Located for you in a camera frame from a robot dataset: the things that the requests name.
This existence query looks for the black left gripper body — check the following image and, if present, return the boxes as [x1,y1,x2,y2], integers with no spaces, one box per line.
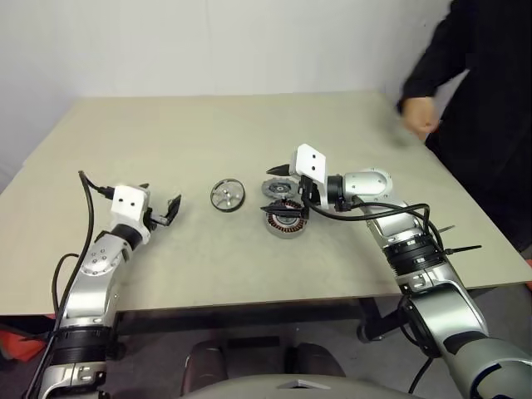
[143,203,170,231]

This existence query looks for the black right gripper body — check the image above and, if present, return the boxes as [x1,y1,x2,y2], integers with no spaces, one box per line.
[297,175,322,209]

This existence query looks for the grey notched motor lid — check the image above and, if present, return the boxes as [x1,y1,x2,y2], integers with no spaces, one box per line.
[260,175,302,201]

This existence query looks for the motor housing with copper windings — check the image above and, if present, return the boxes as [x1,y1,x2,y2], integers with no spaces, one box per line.
[263,199,310,240]

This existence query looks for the silver spoked rotor black rim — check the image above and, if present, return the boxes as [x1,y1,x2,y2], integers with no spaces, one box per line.
[209,177,248,214]

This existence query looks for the person's bare hand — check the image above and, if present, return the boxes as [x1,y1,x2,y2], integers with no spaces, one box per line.
[400,95,441,135]

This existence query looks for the black table foot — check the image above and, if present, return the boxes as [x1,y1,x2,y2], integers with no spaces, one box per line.
[356,297,412,344]

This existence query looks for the dark rounded shape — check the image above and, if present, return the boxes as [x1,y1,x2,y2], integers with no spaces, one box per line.
[286,342,347,380]
[182,339,229,394]

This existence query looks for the grey robot torso edge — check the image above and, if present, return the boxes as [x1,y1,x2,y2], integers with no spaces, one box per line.
[182,372,416,399]

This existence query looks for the orange red object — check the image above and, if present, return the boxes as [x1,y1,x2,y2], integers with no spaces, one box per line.
[0,327,47,363]

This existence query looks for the person in black clothes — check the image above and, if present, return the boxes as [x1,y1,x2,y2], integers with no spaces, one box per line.
[401,0,532,253]

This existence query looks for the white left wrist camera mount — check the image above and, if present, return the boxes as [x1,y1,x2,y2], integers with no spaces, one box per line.
[111,184,153,244]

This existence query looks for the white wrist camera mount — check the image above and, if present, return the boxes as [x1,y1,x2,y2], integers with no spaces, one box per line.
[111,184,153,244]
[289,143,330,208]

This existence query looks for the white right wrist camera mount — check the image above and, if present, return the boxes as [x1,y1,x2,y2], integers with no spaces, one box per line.
[289,143,330,208]

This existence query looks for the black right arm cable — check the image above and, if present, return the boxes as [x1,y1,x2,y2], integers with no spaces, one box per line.
[302,195,450,394]

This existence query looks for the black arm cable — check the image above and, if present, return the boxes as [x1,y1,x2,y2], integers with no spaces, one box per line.
[27,170,116,399]
[302,195,450,394]

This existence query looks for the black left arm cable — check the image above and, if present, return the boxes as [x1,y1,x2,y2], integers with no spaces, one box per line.
[27,170,116,399]

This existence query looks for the black cable tie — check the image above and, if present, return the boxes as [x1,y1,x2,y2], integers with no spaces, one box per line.
[446,244,484,256]

